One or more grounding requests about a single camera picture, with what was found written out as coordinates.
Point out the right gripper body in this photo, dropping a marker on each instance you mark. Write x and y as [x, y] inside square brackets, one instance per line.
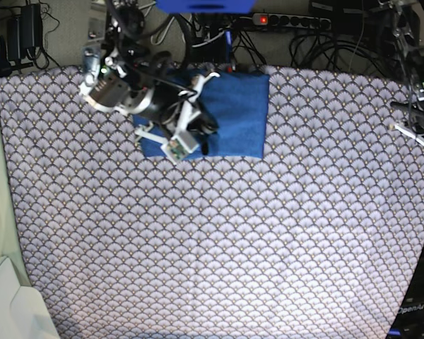
[157, 105]

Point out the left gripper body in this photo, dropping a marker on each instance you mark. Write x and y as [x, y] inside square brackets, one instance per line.
[414, 115]

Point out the blue T-shirt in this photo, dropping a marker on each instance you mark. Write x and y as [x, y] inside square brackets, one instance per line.
[239, 103]

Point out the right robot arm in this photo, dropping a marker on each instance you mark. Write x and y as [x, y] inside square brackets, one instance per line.
[121, 75]

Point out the fan-patterned table cloth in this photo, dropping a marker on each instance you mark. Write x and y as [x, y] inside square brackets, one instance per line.
[319, 238]

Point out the black power adapter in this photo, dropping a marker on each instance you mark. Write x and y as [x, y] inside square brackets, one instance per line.
[24, 33]

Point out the white plastic bin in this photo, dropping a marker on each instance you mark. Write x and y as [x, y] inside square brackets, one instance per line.
[23, 313]

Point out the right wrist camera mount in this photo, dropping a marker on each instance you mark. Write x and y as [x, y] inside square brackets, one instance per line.
[176, 136]

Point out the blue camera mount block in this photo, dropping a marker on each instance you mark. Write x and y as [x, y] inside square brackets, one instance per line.
[205, 6]

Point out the white power strip red switch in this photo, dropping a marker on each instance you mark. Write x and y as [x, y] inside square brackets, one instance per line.
[290, 21]

